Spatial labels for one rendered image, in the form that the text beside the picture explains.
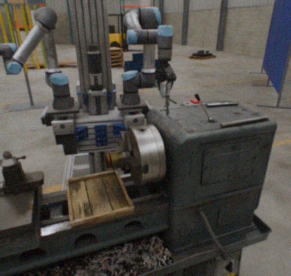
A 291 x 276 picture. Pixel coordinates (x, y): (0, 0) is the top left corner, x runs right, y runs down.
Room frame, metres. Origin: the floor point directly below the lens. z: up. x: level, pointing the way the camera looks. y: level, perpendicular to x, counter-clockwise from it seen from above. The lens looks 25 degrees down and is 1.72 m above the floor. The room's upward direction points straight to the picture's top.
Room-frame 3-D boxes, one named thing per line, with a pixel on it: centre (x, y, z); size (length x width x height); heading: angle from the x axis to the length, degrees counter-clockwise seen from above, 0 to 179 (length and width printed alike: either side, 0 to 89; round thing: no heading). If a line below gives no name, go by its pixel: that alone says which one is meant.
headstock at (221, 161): (1.30, -0.35, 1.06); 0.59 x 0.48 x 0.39; 110
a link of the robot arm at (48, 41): (1.84, 0.67, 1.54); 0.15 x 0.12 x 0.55; 33
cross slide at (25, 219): (0.95, 0.62, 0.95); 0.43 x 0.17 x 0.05; 20
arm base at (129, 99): (1.83, 0.11, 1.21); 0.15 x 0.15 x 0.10
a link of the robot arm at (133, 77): (1.83, 0.11, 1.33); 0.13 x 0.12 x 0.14; 99
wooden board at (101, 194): (1.06, 0.26, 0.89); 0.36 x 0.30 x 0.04; 20
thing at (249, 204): (1.30, -0.34, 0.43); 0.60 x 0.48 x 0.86; 110
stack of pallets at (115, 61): (10.77, 1.64, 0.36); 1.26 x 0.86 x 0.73; 121
